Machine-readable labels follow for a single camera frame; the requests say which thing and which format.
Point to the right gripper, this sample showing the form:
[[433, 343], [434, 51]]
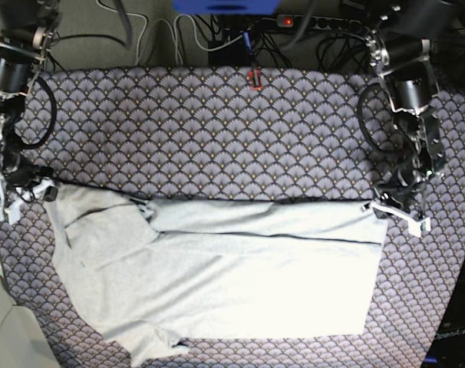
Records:
[[27, 184]]

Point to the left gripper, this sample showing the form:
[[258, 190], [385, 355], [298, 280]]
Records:
[[402, 193]]

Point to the light grey T-shirt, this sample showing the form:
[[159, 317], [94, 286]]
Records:
[[149, 275]]

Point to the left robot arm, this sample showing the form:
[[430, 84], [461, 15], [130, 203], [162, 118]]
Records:
[[398, 36]]

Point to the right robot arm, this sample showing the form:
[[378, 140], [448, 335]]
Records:
[[27, 30]]

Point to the beige plastic bin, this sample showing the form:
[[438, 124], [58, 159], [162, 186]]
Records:
[[22, 343]]

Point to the black OpenArm case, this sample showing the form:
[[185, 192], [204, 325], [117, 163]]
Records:
[[448, 347]]

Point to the fan patterned tablecloth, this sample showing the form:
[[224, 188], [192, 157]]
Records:
[[206, 133]]

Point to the red black table clamp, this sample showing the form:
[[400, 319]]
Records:
[[255, 78]]

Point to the black box on floor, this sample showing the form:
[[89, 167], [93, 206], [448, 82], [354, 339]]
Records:
[[235, 55]]

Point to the black power strip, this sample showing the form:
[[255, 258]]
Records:
[[319, 23]]

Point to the blue box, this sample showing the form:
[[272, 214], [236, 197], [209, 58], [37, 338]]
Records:
[[226, 7]]

